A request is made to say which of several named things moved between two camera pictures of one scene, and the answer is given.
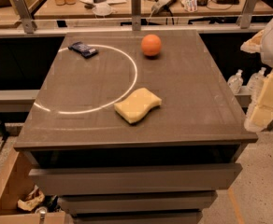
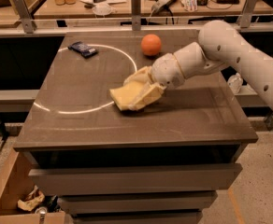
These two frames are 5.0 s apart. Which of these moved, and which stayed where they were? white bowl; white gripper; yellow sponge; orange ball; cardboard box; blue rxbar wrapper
Moved: yellow sponge; white gripper
Stayed: orange ball; blue rxbar wrapper; white bowl; cardboard box
